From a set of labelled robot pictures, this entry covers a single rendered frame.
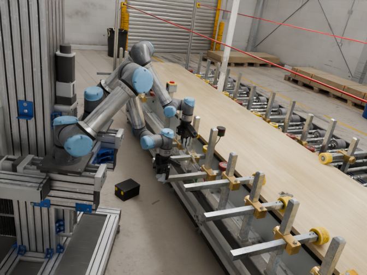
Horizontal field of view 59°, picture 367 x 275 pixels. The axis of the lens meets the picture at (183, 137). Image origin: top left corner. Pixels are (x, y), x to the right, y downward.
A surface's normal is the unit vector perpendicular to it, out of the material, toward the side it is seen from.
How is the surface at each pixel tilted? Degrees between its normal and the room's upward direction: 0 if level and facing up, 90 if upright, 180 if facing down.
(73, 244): 0
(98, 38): 90
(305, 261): 90
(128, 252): 0
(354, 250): 0
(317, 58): 90
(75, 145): 96
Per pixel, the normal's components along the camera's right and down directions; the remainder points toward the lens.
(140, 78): 0.67, 0.32
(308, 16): -0.87, 0.10
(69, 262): 0.14, -0.90
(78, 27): 0.47, 0.43
